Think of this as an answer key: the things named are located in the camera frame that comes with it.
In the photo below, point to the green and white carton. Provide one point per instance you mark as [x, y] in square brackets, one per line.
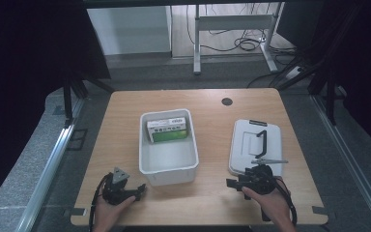
[167, 130]

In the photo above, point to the white power strip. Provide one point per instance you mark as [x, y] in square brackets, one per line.
[294, 72]

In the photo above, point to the round black table grommet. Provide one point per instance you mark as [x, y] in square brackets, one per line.
[227, 101]

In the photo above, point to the person's left hand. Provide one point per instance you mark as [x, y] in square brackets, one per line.
[109, 213]

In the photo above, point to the black curtain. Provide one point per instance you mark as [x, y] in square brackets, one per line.
[29, 64]
[364, 64]

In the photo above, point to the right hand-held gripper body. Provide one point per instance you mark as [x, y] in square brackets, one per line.
[260, 178]

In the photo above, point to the person's right hand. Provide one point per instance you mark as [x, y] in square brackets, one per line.
[269, 203]

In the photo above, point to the white cabinet panel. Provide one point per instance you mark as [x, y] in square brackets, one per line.
[128, 30]

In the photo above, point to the white plastic storage bin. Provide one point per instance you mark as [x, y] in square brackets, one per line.
[169, 161]

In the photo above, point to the aluminium floor rail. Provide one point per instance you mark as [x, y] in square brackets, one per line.
[351, 154]
[50, 167]

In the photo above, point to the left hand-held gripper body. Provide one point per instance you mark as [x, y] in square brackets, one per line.
[115, 190]

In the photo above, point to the black tripod stand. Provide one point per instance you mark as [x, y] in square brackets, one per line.
[68, 100]
[331, 96]

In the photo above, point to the white metal desk frame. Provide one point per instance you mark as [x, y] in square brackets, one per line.
[232, 22]

